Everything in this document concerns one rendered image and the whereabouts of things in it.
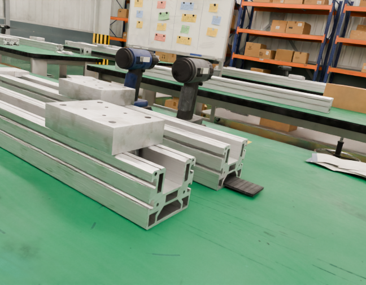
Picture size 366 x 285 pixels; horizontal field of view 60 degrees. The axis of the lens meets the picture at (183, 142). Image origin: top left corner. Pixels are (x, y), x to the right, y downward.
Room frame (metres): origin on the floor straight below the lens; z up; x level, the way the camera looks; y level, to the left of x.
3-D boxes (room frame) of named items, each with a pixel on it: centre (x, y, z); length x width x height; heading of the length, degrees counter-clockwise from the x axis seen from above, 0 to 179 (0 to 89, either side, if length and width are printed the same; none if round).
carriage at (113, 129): (0.49, 0.13, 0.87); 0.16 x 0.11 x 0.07; 56
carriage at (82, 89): (0.79, 0.23, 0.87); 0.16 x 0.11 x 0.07; 56
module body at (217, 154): (0.79, 0.23, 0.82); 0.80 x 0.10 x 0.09; 56
